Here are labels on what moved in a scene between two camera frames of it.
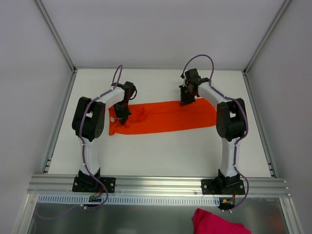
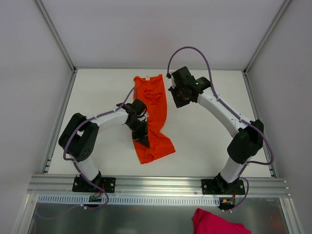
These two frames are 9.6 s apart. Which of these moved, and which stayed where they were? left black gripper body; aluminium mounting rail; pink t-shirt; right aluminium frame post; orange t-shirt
Moved: left black gripper body; orange t-shirt
Stayed: right aluminium frame post; aluminium mounting rail; pink t-shirt
